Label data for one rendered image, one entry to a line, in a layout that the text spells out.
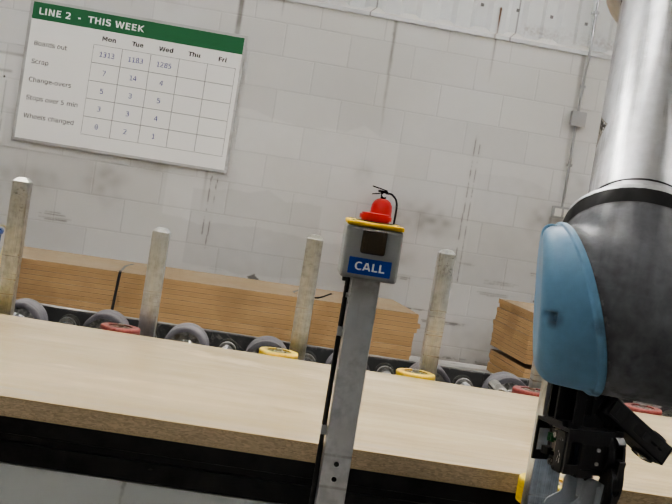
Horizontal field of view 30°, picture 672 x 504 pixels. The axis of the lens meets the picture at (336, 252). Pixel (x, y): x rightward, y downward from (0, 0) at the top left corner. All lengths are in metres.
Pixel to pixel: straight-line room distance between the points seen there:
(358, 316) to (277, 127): 7.10
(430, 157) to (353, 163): 0.54
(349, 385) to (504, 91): 7.43
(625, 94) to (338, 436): 0.70
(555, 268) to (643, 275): 0.06
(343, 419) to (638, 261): 0.74
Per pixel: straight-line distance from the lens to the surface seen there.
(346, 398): 1.56
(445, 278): 2.65
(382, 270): 1.52
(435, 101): 8.79
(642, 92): 1.02
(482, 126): 8.87
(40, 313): 3.11
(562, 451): 1.46
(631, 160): 0.97
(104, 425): 1.77
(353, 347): 1.55
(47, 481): 1.83
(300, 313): 2.64
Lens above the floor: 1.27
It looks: 3 degrees down
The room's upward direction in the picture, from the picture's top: 9 degrees clockwise
